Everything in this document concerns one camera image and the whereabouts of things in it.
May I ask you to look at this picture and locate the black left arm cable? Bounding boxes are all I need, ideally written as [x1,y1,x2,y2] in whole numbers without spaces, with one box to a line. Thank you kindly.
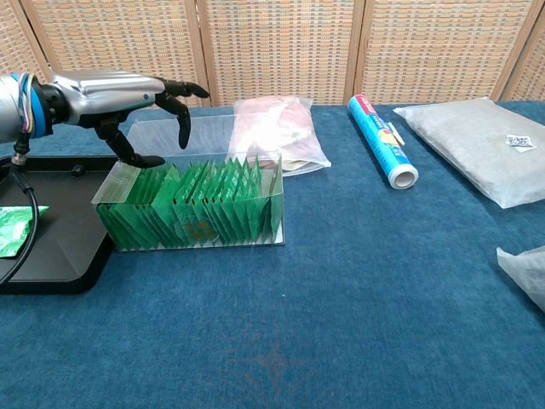
[0,135,39,285]

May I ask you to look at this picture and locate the large grey plastic package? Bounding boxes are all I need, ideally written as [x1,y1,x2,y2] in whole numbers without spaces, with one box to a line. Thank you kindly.
[392,96,545,210]

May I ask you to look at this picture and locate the green packet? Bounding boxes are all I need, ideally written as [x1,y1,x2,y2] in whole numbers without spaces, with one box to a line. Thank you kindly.
[0,204,50,259]

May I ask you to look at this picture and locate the clear box of green sachets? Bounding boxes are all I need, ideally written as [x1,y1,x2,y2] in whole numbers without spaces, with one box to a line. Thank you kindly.
[96,156,284,249]

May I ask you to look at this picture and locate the clear zip bag pink contents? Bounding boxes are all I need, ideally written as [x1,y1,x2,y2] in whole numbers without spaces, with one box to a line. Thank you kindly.
[227,95,332,178]

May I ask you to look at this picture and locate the clear box of green packets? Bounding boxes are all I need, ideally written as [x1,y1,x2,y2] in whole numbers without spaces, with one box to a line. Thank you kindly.
[92,113,285,251]

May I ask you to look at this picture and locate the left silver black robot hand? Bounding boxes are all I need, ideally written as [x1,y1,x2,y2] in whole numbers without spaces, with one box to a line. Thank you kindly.
[40,70,211,170]

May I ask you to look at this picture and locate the woven wicker folding screen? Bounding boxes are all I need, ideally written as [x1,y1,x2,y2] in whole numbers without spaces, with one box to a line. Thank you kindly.
[0,0,545,107]

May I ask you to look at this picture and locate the blue table cloth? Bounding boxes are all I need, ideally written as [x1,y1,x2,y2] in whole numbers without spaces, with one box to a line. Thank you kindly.
[0,100,545,409]

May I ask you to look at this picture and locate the small frosted grey bag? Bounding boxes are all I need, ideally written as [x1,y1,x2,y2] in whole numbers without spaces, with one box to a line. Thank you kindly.
[496,245,545,314]

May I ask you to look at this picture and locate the black plastic tray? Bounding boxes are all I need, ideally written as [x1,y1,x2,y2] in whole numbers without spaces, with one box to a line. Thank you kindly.
[0,155,120,296]

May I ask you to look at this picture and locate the blue cling film roll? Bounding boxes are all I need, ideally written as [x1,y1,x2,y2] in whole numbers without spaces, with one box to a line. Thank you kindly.
[347,94,420,191]

